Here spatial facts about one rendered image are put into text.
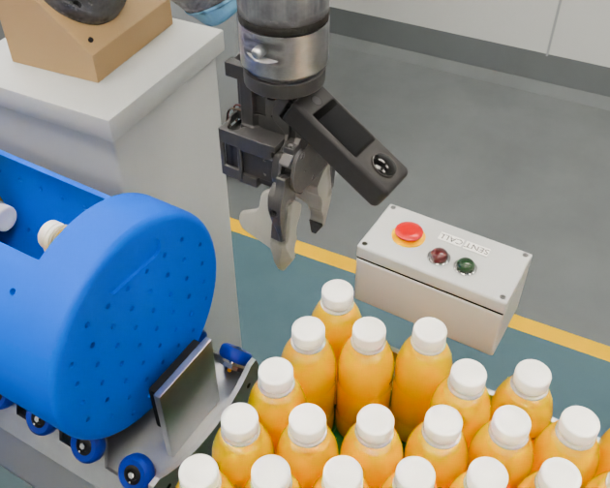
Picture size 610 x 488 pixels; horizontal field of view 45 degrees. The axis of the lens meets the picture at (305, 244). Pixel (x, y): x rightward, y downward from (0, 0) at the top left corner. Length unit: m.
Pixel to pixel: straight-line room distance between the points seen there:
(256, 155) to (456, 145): 2.45
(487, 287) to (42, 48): 0.77
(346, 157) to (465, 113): 2.68
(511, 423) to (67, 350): 0.46
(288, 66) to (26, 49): 0.73
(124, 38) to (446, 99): 2.31
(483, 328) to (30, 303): 0.53
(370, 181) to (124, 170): 0.63
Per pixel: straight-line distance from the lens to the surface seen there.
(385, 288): 0.96
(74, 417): 0.84
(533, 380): 0.84
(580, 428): 0.82
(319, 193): 0.73
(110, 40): 1.22
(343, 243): 2.56
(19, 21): 1.25
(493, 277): 0.92
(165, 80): 1.20
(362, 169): 0.63
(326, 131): 0.63
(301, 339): 0.84
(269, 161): 0.67
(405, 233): 0.94
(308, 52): 0.61
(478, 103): 3.38
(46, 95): 1.20
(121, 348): 0.85
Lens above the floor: 1.74
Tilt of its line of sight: 43 degrees down
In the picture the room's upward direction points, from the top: straight up
